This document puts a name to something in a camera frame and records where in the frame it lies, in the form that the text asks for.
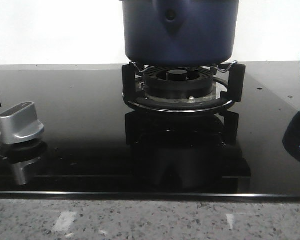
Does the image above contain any black pot support grate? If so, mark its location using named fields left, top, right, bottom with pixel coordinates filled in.
left=121, top=61, right=246, bottom=115

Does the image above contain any blue cooking pot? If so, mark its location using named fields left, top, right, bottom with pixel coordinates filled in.
left=122, top=0, right=239, bottom=67

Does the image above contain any black gas burner head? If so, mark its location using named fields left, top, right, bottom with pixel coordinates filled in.
left=142, top=67, right=214, bottom=99

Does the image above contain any silver stove knob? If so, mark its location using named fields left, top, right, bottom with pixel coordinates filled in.
left=0, top=101, right=44, bottom=145

